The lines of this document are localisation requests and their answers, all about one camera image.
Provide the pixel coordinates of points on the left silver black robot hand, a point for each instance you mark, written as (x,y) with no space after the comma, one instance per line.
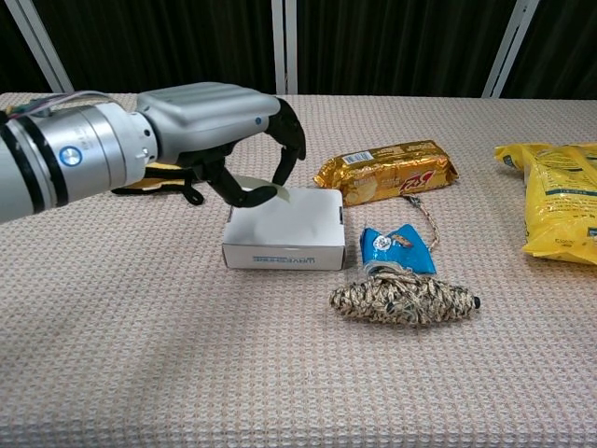
(210,116)

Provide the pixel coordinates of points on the pale green strip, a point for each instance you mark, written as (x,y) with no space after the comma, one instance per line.
(284,193)

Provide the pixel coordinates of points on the white cardboard box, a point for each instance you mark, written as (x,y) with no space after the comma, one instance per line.
(289,233)

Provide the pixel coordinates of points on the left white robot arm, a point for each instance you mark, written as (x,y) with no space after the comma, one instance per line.
(70,154)

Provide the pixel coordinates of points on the yellow cloth with black trim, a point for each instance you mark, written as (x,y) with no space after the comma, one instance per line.
(149,186)

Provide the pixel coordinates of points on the gold cracker package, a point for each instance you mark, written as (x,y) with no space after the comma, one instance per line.
(387,172)

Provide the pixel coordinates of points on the blue snack packet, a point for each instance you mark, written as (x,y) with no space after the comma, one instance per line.
(396,252)

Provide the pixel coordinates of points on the beige waffle tablecloth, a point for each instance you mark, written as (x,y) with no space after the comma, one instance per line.
(186,350)

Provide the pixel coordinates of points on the yellow snack bag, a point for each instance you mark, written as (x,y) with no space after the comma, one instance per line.
(559,210)

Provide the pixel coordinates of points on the white frame post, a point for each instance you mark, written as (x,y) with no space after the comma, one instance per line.
(284,46)
(43,51)
(508,51)

